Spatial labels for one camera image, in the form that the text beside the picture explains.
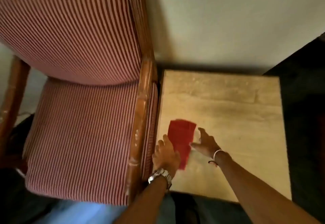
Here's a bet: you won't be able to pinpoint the beige wooden side table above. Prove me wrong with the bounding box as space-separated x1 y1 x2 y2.
152 69 293 203

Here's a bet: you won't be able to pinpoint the silver wristwatch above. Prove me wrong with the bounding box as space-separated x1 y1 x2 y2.
148 168 173 190

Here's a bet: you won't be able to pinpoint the person's right hand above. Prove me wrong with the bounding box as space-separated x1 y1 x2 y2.
190 127 221 160

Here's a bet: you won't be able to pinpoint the red striped chair back cushion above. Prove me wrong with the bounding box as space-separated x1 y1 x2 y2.
0 0 143 86

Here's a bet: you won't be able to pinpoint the person's left hand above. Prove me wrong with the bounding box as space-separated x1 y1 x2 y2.
152 134 181 179

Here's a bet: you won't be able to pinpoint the person's right forearm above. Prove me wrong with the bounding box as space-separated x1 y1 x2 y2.
214 151 322 224

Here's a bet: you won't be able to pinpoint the white bracelet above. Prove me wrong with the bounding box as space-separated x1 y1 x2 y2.
213 149 225 162

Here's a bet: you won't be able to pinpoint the person's left forearm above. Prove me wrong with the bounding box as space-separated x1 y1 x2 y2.
114 178 169 224

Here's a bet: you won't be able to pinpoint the person's blue jeans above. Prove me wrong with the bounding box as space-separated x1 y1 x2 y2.
35 192 254 224

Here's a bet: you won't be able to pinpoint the red cloth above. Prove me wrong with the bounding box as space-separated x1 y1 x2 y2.
167 119 202 170

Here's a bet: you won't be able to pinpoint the wooden chair back frame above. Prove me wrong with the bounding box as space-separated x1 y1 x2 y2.
128 0 156 62

